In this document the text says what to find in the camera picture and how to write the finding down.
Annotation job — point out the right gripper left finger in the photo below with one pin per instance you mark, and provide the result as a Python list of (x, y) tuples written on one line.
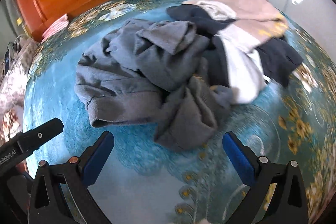
[(48, 204)]

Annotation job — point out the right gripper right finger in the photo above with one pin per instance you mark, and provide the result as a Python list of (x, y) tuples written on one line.
[(288, 203)]

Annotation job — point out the grey fleece sweatshirt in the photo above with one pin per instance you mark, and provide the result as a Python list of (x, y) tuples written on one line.
[(156, 72)]

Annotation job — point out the white floral bedding pile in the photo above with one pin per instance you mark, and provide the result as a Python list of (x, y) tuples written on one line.
[(13, 85)]

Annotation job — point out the navy and white garment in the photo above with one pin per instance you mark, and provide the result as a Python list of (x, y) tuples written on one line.
[(244, 71)]

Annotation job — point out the pink striped pillow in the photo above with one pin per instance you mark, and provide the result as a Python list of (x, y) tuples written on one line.
[(55, 27)]

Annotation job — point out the pink fleece garment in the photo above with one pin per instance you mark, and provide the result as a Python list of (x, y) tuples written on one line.
[(254, 21)]

